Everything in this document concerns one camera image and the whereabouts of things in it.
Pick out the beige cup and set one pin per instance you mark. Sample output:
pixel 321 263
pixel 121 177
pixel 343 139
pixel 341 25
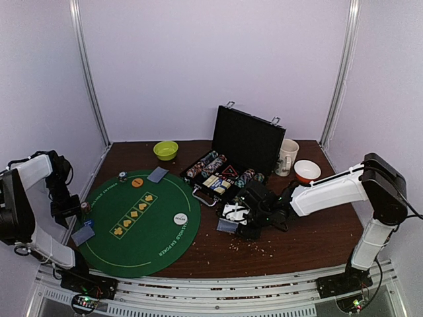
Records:
pixel 287 156

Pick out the black poker chip case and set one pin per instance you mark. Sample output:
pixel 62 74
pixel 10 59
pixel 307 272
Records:
pixel 247 142

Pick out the blue boxed card deck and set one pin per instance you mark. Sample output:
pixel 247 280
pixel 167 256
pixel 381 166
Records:
pixel 217 184

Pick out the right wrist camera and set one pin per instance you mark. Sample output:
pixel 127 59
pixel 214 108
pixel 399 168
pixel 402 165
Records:
pixel 257 197

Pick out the orange white bowl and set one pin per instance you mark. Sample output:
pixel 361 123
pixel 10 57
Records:
pixel 306 171

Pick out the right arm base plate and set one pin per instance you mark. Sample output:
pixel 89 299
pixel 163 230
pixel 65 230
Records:
pixel 342 283

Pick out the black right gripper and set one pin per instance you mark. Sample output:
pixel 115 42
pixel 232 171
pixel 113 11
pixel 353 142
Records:
pixel 248 226

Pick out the dealt card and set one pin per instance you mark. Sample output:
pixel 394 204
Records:
pixel 82 235
pixel 157 175

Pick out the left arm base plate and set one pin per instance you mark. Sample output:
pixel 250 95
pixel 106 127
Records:
pixel 96 286

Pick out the left aluminium post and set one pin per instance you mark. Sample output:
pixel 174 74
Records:
pixel 87 74

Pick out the lime green bowl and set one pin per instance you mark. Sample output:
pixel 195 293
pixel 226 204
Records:
pixel 166 150

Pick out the poker chip row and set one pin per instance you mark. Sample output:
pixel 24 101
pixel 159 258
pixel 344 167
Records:
pixel 201 164
pixel 213 166
pixel 247 176

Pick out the poker chip row right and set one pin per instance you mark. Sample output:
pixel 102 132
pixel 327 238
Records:
pixel 247 176

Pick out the blue small blind button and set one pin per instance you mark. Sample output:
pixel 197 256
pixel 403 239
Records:
pixel 89 223

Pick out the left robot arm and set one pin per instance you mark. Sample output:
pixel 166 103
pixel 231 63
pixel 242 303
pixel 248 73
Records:
pixel 18 222

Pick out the grey playing card deck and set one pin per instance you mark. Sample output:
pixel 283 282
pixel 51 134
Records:
pixel 227 226

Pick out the black red triangle token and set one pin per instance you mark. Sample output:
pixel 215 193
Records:
pixel 229 172

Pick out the white dealer button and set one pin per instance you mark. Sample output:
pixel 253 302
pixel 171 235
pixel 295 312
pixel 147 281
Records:
pixel 180 219

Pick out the poker chip row far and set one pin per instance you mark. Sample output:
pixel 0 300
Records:
pixel 201 164

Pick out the orange big blind button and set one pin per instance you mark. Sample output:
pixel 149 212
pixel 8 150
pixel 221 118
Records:
pixel 137 182

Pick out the right aluminium post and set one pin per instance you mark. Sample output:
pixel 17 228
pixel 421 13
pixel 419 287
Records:
pixel 346 61

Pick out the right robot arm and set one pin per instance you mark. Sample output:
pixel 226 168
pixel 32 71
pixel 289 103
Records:
pixel 373 180

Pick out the small poker chip stack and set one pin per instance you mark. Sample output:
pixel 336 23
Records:
pixel 85 207

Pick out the green round poker mat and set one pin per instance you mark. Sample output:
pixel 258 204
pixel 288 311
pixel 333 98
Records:
pixel 135 234

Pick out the aluminium post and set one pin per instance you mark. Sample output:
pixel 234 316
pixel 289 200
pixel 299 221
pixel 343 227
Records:
pixel 87 74
pixel 346 61

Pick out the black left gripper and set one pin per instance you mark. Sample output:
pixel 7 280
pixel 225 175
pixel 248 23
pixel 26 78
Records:
pixel 59 214

